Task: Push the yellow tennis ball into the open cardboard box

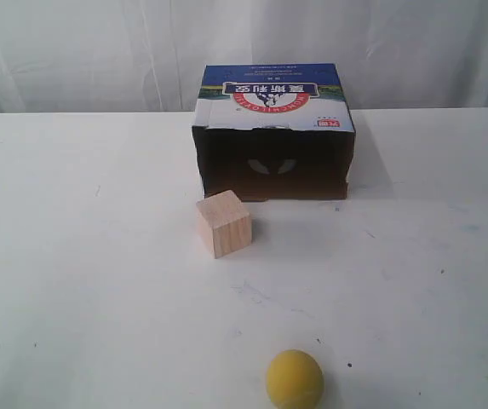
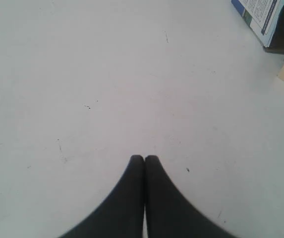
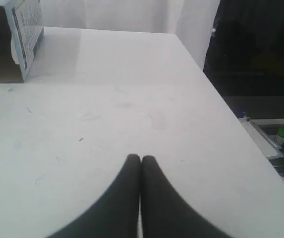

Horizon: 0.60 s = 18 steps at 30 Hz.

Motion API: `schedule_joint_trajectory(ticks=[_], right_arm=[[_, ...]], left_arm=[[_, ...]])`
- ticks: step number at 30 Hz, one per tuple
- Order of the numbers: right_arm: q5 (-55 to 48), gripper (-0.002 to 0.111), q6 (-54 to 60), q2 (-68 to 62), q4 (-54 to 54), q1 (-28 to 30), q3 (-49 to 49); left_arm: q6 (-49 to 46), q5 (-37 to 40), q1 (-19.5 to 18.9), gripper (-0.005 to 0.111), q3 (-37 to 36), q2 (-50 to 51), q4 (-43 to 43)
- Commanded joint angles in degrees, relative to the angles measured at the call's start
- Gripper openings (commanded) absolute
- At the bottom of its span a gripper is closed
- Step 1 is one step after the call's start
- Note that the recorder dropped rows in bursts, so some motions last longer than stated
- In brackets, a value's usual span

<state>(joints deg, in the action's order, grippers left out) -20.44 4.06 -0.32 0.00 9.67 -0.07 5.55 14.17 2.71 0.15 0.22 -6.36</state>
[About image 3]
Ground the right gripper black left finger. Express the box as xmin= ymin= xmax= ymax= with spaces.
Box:
xmin=50 ymin=154 xmax=141 ymax=238

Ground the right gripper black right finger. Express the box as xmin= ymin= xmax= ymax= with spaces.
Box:
xmin=141 ymin=155 xmax=230 ymax=238

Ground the cardboard box with printed side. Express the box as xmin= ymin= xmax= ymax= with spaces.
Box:
xmin=0 ymin=0 xmax=44 ymax=83

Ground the green capped bottle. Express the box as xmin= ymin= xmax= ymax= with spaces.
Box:
xmin=275 ymin=127 xmax=284 ymax=145

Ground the white backdrop curtain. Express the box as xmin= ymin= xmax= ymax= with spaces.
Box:
xmin=40 ymin=0 xmax=220 ymax=68

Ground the grey metal frame rail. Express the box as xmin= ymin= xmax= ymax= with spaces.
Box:
xmin=239 ymin=117 xmax=284 ymax=161

